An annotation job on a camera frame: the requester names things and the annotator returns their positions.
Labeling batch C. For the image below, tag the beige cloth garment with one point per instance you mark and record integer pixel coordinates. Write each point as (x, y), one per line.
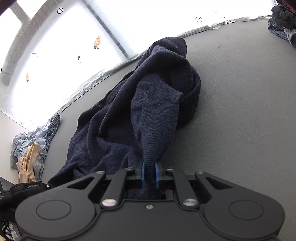
(25, 164)

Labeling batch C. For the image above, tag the printed white plastic window sheet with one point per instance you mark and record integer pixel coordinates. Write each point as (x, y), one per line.
(51, 49)

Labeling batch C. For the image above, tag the light blue shirt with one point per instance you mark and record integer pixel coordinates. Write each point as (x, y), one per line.
(22, 141)

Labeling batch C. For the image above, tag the black garment on pile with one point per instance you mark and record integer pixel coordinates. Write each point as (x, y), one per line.
(283, 14)

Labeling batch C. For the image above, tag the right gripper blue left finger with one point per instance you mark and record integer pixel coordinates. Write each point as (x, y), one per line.
(135, 176)

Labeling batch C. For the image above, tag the navy blue knit sweater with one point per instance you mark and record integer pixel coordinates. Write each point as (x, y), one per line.
(136, 121)

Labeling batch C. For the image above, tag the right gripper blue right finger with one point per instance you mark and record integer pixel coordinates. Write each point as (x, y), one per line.
(164, 176)

